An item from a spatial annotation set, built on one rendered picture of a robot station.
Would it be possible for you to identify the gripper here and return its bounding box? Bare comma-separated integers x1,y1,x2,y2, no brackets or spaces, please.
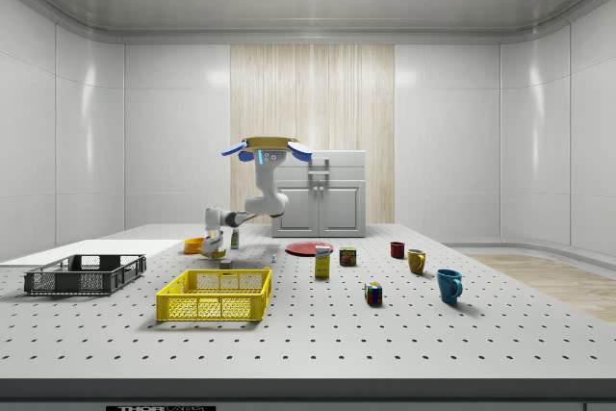
200,233,227,259

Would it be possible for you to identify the yellow basket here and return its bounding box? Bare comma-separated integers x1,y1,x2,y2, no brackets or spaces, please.
155,268,273,322

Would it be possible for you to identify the red plate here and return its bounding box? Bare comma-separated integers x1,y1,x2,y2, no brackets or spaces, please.
284,241,335,258

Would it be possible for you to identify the yellow and white box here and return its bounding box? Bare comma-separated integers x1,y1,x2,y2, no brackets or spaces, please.
314,244,333,280

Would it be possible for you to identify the white cabinet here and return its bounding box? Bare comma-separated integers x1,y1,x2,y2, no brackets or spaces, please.
269,149,368,240

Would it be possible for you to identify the white board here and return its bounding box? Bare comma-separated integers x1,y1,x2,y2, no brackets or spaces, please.
0,238,187,268

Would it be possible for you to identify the dark grey basket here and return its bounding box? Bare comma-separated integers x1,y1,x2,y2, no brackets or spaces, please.
23,253,148,297

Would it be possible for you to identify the puzzle cube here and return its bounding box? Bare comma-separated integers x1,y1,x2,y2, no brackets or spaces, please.
363,281,384,308

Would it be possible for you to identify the yellow mug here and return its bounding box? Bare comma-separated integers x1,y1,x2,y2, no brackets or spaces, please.
406,247,428,276

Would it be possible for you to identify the blue mug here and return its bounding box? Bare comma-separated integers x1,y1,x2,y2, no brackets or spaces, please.
436,269,465,306

